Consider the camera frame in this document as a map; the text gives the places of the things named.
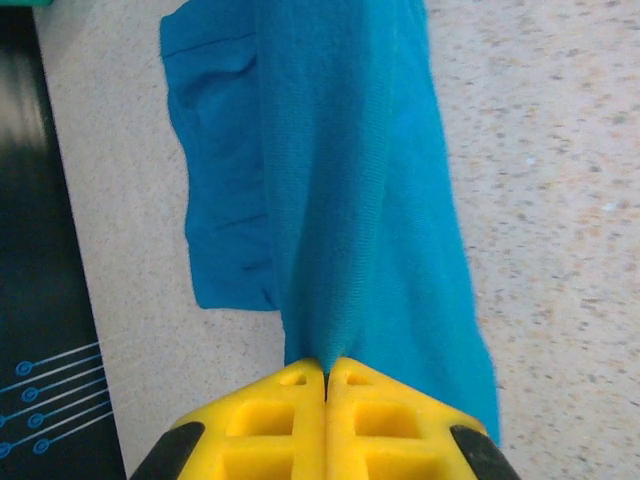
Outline blue t-shirt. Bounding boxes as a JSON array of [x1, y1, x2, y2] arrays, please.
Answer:
[[158, 0, 502, 446]]

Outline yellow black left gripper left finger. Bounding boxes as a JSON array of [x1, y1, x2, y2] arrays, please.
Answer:
[[128, 356, 327, 480]]

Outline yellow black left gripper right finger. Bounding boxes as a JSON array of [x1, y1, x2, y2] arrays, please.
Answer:
[[326, 354, 522, 480]]

